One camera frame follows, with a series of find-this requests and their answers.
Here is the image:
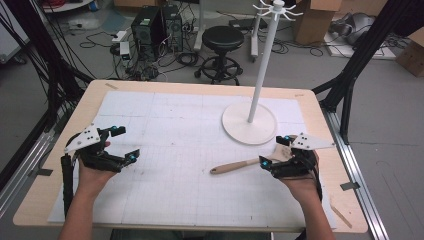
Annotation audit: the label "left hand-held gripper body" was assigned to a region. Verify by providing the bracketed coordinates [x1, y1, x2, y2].
[64, 124, 126, 174]

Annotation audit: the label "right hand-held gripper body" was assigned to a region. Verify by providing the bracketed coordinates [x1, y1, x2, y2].
[269, 132, 336, 180]

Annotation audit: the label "wooden spatula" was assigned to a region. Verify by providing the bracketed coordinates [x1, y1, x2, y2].
[209, 144, 294, 175]

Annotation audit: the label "white hook stand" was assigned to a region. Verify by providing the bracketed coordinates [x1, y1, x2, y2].
[221, 0, 305, 147]

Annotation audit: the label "person's left hand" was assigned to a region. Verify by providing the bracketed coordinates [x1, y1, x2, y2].
[76, 140, 118, 198]

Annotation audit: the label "person's right hand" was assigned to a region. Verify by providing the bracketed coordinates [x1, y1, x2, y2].
[277, 149, 322, 202]

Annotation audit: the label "white grid mat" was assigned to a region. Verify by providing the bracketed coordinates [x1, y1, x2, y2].
[47, 90, 338, 231]

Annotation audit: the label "thin wooden stick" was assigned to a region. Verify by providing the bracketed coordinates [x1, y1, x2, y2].
[329, 203, 353, 230]

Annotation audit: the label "white power adapter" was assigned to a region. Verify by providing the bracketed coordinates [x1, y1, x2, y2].
[118, 41, 132, 61]

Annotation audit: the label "white power strip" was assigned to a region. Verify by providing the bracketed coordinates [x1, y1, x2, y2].
[111, 30, 128, 44]

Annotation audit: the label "black computer tower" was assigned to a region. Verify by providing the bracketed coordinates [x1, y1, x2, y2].
[130, 5, 163, 63]
[161, 4, 185, 53]

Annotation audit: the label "black round stool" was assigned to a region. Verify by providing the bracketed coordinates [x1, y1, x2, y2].
[194, 25, 246, 87]

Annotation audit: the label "large cardboard box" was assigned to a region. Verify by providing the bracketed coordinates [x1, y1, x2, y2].
[292, 0, 344, 46]

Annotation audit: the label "grey device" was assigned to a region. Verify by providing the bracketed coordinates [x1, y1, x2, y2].
[329, 12, 376, 46]

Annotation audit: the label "small cardboard box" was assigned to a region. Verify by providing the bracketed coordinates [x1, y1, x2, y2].
[395, 27, 424, 78]

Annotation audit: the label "white floor stand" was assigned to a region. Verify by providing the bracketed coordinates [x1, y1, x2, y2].
[193, 0, 207, 52]

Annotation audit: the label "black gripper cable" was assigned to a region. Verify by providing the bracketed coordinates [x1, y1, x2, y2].
[308, 151, 324, 202]
[60, 154, 76, 217]

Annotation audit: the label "aluminium rail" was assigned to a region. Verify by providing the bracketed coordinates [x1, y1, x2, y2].
[0, 108, 69, 219]
[320, 107, 390, 240]

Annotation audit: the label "black metal frame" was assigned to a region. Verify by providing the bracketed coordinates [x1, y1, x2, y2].
[0, 0, 95, 191]
[311, 0, 424, 145]

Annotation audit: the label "black floor cables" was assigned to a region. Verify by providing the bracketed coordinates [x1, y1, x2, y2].
[79, 29, 208, 81]

